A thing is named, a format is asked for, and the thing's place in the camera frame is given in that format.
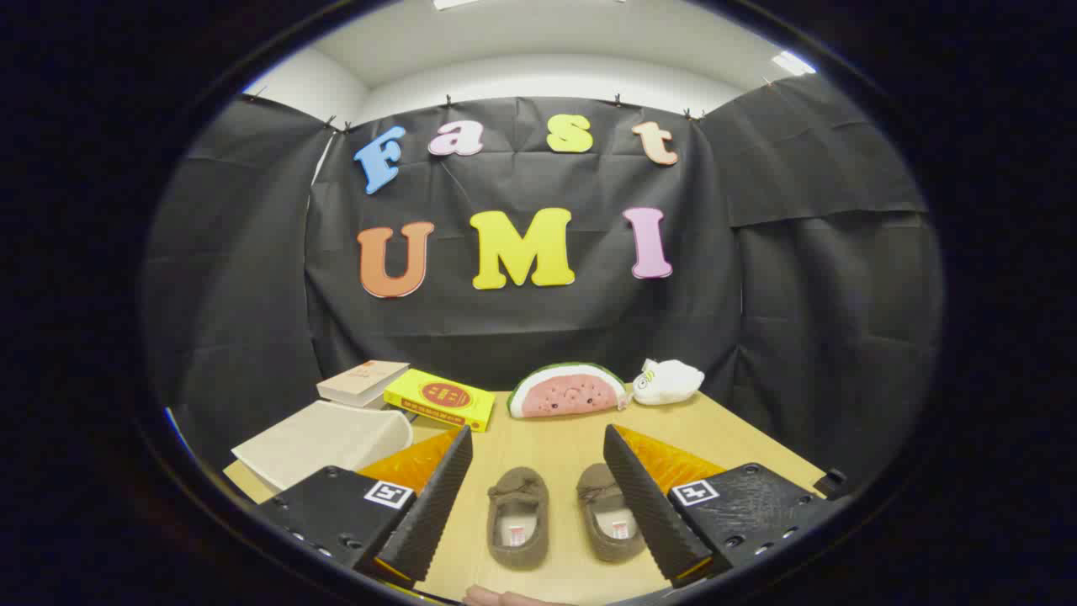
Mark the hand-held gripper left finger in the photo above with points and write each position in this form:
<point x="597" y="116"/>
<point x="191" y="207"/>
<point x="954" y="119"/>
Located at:
<point x="437" y="497"/>

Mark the watermelon slice plush toy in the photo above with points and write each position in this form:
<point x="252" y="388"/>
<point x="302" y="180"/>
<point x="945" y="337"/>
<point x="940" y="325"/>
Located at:
<point x="568" y="394"/>

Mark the brown fuzzy shoe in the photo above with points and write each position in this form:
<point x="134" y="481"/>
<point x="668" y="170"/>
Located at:
<point x="596" y="492"/>
<point x="517" y="490"/>

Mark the black table clamp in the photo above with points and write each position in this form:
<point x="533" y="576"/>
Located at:
<point x="831" y="484"/>

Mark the cream fabric storage box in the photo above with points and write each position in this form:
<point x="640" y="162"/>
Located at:
<point x="320" y="442"/>

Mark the ceiling light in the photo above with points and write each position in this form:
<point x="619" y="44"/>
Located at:
<point x="793" y="63"/>

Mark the black backdrop cloth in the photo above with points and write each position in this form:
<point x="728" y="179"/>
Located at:
<point x="505" y="332"/>

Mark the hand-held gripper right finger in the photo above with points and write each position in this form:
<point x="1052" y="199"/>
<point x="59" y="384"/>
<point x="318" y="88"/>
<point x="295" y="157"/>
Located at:
<point x="644" y="505"/>

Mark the beige book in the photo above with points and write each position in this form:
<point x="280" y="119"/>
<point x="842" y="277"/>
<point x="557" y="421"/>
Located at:
<point x="362" y="379"/>

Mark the white plush toy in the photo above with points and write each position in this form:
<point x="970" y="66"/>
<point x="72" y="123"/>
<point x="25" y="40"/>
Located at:
<point x="669" y="383"/>

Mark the yellow book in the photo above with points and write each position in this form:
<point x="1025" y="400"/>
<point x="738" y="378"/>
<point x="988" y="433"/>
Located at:
<point x="437" y="396"/>

